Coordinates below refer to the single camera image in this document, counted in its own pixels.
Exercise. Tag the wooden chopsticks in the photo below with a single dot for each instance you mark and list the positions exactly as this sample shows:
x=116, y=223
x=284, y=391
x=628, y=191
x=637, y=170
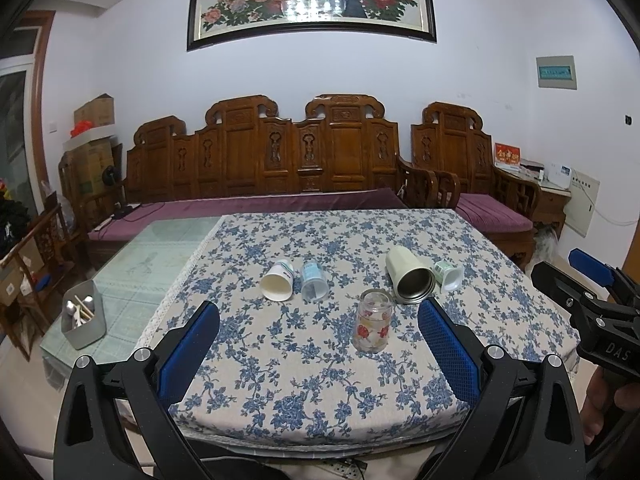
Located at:
x=85, y=307

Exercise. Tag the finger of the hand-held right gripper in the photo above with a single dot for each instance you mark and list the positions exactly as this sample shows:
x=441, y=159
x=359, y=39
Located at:
x=560, y=285
x=590, y=262

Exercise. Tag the red plastic bag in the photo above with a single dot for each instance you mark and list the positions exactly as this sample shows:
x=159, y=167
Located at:
x=82, y=127

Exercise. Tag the short purple seat cushion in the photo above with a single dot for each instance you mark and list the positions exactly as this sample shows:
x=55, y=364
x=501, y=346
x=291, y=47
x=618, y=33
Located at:
x=492, y=212

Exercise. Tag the blue floral tablecloth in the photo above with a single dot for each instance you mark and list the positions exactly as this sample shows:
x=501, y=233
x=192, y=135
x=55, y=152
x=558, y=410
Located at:
x=300, y=385

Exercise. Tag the cream steel tumbler cup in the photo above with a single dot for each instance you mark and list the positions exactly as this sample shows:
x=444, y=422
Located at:
x=407, y=275

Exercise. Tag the person's right hand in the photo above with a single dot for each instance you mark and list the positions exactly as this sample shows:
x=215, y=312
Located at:
x=595, y=405

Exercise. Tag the glass-topped table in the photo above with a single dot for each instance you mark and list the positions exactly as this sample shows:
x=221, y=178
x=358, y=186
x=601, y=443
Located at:
x=145, y=265

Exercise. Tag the grey utensil holder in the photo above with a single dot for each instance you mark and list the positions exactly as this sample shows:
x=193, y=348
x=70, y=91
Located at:
x=87, y=330

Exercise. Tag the glass cup with red flowers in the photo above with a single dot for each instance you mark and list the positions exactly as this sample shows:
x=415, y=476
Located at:
x=372, y=322

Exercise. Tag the white plastic spoon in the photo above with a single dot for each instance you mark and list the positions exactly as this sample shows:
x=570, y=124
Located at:
x=72, y=312

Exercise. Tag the small white green cup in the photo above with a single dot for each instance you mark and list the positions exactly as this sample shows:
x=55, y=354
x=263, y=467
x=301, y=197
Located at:
x=449, y=276

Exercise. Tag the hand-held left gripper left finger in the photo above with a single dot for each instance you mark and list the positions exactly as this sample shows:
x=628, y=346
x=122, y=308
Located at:
x=192, y=345

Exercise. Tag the large cardboard box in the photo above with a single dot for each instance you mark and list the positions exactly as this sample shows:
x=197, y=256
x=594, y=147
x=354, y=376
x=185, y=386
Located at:
x=92, y=167

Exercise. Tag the small cardboard box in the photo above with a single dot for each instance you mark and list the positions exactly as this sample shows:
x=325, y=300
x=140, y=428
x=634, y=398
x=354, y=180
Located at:
x=95, y=112

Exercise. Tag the long purple seat cushion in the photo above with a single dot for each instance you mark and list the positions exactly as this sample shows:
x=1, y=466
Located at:
x=250, y=206

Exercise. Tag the white wall cabinet panel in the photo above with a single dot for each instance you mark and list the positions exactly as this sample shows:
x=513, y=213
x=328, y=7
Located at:
x=584, y=205

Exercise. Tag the clear plastic bag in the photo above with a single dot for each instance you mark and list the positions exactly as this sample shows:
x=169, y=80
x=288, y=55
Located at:
x=546, y=247

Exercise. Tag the white paper cup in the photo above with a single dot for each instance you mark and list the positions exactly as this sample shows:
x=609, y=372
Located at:
x=276, y=284

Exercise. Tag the carved wooden armchair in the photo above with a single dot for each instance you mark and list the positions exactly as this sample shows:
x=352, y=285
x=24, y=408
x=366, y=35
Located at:
x=455, y=150

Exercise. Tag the black desk fan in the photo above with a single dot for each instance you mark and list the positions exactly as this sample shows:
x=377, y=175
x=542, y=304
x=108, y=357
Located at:
x=111, y=177

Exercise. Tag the grey wall electrical panel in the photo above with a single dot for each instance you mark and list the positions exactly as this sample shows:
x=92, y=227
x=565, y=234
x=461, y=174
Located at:
x=556, y=72

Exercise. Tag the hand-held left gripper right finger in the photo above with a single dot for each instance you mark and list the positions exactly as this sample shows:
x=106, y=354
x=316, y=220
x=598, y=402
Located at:
x=445, y=355

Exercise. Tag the red gift box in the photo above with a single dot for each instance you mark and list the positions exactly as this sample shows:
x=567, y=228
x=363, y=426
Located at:
x=507, y=154

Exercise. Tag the black power strip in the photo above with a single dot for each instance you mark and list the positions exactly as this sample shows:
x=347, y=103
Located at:
x=126, y=209

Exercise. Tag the clear plastic cup blue print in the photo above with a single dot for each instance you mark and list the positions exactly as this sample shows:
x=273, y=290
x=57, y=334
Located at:
x=314, y=280

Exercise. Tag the wooden side chair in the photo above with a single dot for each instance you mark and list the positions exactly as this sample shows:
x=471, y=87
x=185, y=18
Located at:
x=45, y=260

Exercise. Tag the white box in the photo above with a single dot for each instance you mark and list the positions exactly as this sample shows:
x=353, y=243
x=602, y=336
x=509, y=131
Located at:
x=557, y=176

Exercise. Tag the carved wooden sofa bench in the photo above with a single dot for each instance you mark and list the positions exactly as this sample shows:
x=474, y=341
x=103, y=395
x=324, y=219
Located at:
x=280, y=155

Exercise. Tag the wooden side table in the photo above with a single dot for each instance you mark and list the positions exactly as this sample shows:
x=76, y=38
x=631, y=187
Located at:
x=550, y=207

